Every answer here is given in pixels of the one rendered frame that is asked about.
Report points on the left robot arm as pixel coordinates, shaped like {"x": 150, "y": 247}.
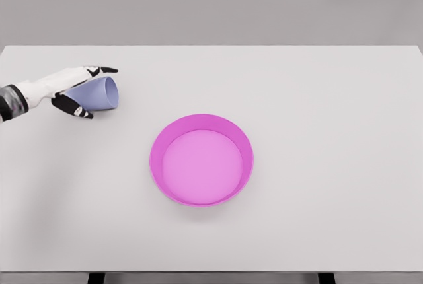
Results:
{"x": 20, "y": 94}

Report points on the lavender blue cup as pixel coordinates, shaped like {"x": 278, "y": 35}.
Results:
{"x": 98, "y": 94}

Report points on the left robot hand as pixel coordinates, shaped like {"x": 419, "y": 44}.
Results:
{"x": 66, "y": 78}

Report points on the pink round plate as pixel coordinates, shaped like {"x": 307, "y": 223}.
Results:
{"x": 202, "y": 160}

